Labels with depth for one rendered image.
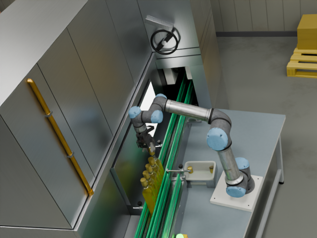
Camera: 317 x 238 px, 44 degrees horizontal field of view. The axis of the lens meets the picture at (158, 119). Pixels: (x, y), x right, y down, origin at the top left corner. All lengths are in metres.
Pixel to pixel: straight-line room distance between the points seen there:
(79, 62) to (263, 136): 1.59
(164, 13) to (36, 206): 1.65
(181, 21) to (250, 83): 2.20
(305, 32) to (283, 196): 2.23
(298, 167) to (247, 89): 1.39
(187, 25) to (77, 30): 1.07
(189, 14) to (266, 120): 1.03
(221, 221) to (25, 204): 1.23
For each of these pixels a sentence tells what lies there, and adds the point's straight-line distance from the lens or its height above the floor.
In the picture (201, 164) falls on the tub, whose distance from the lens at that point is 2.83.
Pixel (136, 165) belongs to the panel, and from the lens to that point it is 2.59.
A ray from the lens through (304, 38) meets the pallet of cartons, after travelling 5.14.
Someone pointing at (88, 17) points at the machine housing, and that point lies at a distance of 2.21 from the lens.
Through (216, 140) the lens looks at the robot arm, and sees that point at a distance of 2.16.
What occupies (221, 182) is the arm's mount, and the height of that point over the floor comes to 0.78.
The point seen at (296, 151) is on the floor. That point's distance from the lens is 4.00.
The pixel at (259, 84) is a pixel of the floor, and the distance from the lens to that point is 4.90.
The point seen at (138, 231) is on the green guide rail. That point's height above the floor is 0.95.
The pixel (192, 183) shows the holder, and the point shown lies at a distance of 2.76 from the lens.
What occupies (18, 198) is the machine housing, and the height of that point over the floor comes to 1.62.
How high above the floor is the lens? 2.82
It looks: 37 degrees down
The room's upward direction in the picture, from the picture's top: 18 degrees counter-clockwise
